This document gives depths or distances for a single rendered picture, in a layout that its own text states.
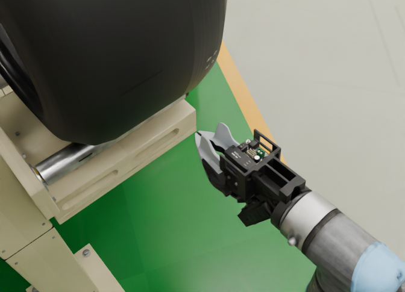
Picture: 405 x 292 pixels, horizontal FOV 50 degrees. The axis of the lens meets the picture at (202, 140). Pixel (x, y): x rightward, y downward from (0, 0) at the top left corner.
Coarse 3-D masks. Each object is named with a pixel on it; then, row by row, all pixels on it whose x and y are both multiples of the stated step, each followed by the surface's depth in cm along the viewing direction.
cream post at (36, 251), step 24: (0, 168) 79; (0, 192) 83; (24, 192) 88; (0, 216) 88; (24, 216) 93; (0, 240) 93; (24, 240) 99; (48, 240) 106; (24, 264) 105; (48, 264) 113; (72, 264) 123; (48, 288) 122; (72, 288) 133; (96, 288) 147
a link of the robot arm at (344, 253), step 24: (336, 216) 54; (312, 240) 53; (336, 240) 52; (360, 240) 52; (336, 264) 52; (360, 264) 50; (384, 264) 49; (336, 288) 53; (360, 288) 50; (384, 288) 48
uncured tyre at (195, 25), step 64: (0, 0) 46; (64, 0) 45; (128, 0) 49; (192, 0) 54; (0, 64) 83; (64, 64) 50; (128, 64) 53; (192, 64) 63; (64, 128) 62; (128, 128) 67
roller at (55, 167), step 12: (168, 108) 90; (144, 120) 86; (72, 144) 81; (84, 144) 81; (108, 144) 83; (60, 156) 79; (72, 156) 80; (84, 156) 81; (36, 168) 78; (48, 168) 78; (60, 168) 79; (72, 168) 80; (48, 180) 78
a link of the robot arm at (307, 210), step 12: (312, 192) 57; (300, 204) 55; (312, 204) 55; (324, 204) 55; (288, 216) 56; (300, 216) 55; (312, 216) 54; (324, 216) 60; (288, 228) 56; (300, 228) 55; (312, 228) 54; (288, 240) 56; (300, 240) 55
